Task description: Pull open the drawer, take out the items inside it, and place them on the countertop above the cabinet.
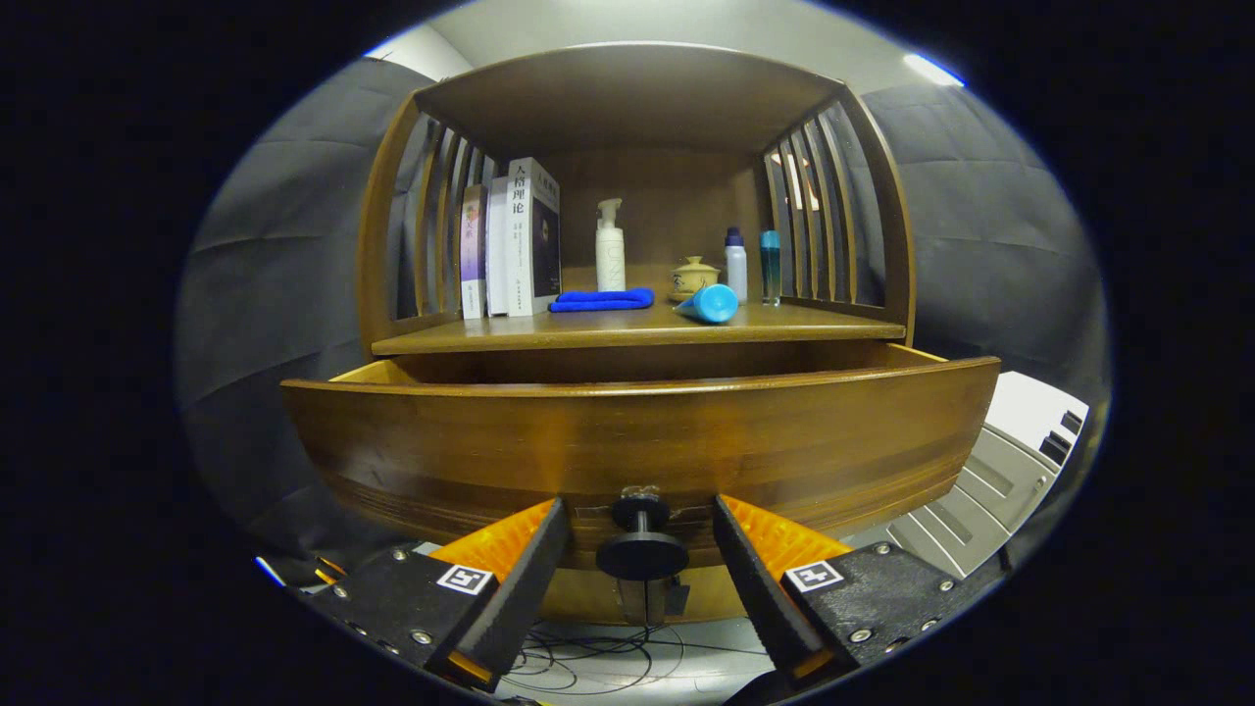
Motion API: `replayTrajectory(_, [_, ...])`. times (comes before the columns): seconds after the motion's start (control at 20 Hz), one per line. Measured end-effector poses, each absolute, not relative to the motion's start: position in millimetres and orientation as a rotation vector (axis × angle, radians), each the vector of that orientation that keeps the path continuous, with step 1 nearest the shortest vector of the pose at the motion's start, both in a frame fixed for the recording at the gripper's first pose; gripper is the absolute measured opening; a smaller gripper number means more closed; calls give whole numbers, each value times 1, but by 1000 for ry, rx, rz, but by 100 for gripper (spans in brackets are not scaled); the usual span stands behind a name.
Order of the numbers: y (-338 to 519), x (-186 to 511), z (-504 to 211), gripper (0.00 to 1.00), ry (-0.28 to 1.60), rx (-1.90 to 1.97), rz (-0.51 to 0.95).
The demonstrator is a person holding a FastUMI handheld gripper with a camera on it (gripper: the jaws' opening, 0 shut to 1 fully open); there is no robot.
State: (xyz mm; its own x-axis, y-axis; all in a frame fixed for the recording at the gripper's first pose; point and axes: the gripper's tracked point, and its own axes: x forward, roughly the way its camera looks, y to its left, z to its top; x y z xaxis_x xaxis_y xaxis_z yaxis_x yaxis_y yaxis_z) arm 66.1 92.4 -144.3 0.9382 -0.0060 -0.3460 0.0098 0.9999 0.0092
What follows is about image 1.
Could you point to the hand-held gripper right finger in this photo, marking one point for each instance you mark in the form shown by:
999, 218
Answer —
760, 579

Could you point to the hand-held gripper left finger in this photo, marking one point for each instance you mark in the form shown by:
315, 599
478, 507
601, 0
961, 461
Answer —
525, 579

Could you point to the black drawer knob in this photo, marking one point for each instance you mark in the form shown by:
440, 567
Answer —
642, 557

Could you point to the brown wooden drawer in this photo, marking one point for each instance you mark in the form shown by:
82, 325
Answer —
490, 441

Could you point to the blue and white tube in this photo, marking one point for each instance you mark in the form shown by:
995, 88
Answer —
714, 304

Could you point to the wooden countertop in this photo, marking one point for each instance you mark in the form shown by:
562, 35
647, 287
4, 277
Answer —
588, 328

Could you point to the brown wooden cabinet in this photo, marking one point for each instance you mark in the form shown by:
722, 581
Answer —
627, 98

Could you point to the orange and black tool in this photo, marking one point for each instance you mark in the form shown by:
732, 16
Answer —
328, 571

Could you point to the white plastic storage unit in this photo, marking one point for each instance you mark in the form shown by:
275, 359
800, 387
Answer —
980, 490

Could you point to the blue folded cloth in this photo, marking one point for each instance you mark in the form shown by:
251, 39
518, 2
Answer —
600, 300

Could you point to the yellow lidded teacup with saucer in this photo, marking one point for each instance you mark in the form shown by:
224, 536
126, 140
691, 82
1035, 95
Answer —
692, 277

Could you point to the clear blue bottle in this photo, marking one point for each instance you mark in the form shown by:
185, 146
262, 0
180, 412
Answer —
771, 270

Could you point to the white bottle with blue cap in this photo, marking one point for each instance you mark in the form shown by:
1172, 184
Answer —
736, 270

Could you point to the purple book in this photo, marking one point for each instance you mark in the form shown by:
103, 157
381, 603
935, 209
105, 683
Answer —
474, 255

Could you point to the white pump bottle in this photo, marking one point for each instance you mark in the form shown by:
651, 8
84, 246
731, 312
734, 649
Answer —
611, 260

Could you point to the white book with dark portrait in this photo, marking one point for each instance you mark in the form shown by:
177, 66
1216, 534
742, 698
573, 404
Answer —
537, 235

